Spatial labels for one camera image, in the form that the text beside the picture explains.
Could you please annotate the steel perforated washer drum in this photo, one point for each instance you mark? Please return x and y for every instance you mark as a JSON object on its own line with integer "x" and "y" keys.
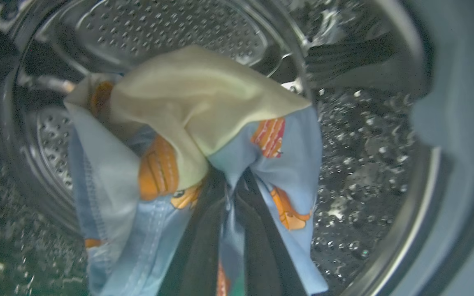
{"x": 159, "y": 28}

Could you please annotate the blue bear-print garment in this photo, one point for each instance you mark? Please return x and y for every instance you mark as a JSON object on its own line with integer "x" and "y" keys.
{"x": 204, "y": 94}

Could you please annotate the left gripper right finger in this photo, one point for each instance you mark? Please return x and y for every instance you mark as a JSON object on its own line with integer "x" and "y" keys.
{"x": 261, "y": 255}

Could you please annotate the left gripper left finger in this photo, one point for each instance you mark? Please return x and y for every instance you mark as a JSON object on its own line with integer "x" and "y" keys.
{"x": 202, "y": 246}

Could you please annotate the grey rubber door gasket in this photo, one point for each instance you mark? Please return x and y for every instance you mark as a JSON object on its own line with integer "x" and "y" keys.
{"x": 459, "y": 82}

